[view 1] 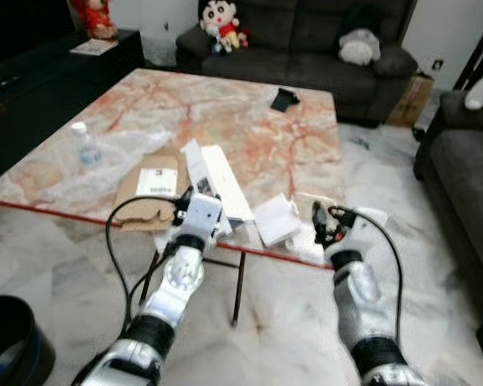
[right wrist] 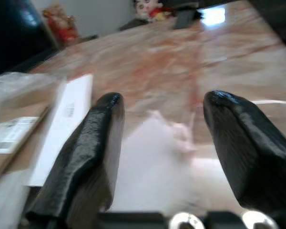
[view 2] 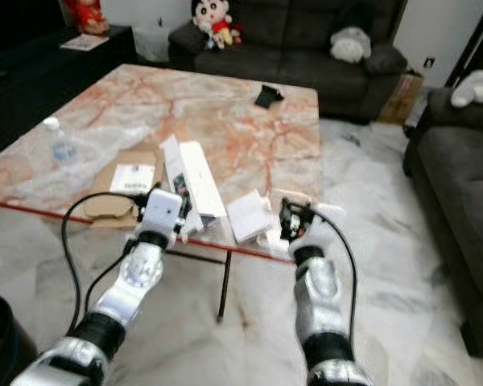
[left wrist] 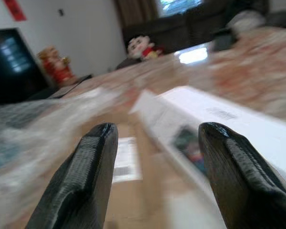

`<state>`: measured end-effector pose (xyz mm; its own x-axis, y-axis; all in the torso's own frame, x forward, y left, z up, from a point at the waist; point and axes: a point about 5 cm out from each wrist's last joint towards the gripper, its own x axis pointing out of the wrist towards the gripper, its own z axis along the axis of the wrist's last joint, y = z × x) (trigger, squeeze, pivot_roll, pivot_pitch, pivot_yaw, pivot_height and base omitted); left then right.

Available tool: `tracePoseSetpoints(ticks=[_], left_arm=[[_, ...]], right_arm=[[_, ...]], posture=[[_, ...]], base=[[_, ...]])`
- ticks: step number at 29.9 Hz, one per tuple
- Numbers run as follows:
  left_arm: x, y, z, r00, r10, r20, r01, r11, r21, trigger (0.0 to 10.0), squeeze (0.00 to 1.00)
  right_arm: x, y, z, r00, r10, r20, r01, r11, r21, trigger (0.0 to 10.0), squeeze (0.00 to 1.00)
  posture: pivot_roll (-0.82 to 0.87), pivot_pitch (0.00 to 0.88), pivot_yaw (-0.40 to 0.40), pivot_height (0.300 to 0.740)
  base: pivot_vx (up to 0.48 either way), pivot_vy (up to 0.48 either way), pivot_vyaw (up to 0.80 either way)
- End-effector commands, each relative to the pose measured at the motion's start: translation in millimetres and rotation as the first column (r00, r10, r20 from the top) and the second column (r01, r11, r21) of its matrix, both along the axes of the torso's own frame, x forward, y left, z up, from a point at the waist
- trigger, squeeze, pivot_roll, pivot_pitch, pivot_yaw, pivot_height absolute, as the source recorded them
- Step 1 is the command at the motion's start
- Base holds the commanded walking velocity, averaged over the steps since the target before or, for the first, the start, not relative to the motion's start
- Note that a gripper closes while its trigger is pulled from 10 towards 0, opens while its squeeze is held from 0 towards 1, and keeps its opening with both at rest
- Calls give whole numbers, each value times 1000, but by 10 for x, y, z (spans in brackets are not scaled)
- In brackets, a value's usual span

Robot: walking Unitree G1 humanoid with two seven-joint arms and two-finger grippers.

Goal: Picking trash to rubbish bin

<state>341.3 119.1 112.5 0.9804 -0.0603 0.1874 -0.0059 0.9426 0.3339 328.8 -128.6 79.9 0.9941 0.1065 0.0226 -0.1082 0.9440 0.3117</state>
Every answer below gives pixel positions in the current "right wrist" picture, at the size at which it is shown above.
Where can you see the small dark flat object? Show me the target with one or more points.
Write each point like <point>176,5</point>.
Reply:
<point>183,20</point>

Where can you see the crumpled white tissue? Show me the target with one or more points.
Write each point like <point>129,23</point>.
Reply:
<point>152,155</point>

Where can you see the black furniture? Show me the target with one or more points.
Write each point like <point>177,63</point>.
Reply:
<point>278,19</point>

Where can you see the doll in red clothes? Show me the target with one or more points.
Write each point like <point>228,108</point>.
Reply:
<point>153,10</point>

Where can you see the red and gold figurine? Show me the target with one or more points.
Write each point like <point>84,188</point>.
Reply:
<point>63,26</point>

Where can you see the long white box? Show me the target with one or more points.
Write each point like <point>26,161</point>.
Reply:
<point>62,133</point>

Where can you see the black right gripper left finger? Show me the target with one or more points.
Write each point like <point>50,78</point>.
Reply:
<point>85,152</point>

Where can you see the cardboard box with white label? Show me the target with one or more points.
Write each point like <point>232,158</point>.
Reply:
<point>4,162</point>

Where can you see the clear plastic bag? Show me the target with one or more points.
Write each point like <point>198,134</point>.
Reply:
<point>19,87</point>

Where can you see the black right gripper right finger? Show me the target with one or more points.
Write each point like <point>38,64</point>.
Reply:
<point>252,148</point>

